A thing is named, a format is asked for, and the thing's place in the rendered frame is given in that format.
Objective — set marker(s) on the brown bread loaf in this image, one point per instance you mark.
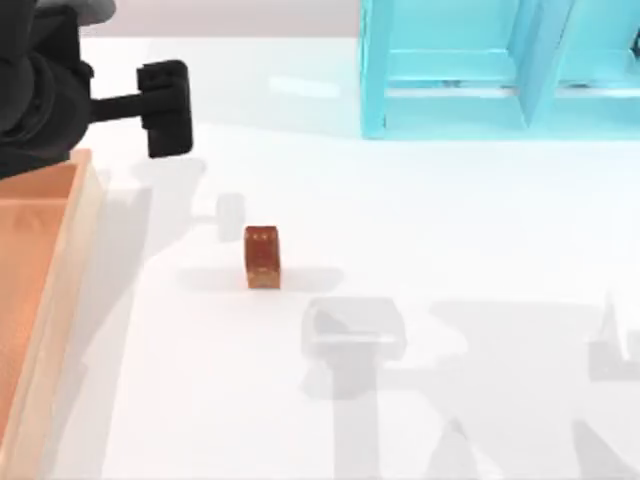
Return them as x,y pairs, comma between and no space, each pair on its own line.
262,257

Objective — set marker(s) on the salmon shallow box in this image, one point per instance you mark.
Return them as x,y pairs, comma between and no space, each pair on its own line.
30,280

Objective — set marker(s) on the light blue rack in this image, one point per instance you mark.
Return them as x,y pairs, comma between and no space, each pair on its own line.
450,70

